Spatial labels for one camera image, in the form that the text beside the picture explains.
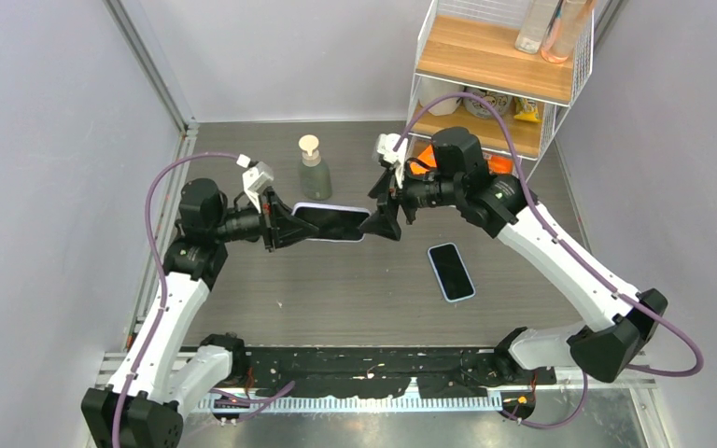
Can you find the white cup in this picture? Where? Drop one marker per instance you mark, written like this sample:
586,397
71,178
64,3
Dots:
430,89

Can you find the green soap pump bottle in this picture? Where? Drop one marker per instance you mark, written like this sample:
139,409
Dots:
314,172

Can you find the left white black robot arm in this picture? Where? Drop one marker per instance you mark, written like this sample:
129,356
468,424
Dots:
146,402

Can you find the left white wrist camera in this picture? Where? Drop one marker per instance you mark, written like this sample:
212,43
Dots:
256,178

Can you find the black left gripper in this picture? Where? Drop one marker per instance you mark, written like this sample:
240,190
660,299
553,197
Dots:
286,227

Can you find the printed ceramic mug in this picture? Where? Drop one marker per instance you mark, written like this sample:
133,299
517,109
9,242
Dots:
500,102

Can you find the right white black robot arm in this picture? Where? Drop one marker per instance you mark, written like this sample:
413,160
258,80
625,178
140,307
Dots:
616,319

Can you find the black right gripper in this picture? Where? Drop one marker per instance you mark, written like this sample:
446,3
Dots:
384,221

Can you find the aluminium frame rail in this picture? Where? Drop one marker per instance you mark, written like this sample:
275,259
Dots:
136,27

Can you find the clear glass bottle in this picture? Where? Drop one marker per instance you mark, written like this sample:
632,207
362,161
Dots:
538,19

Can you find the orange razor box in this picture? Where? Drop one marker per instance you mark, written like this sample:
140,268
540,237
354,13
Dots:
500,165

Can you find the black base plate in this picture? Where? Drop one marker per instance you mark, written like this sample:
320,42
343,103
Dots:
379,372

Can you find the white wire wooden shelf rack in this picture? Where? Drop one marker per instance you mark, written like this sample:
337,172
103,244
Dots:
470,44

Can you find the phone in light blue case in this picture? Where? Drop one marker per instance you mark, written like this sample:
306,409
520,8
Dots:
451,273

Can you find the orange yellow sponge box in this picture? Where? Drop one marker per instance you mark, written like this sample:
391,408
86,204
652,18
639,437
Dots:
422,163

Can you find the phone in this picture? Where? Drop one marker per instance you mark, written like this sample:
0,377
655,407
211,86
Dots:
337,223
451,273

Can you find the pink tinted glass bottle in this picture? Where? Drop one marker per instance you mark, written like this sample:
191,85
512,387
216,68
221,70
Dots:
565,30

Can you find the yellow snack packet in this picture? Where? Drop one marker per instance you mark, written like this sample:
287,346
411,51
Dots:
527,110

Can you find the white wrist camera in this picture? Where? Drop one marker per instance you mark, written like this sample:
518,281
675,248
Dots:
390,151
256,178

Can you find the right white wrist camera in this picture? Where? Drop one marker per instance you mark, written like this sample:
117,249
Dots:
390,151

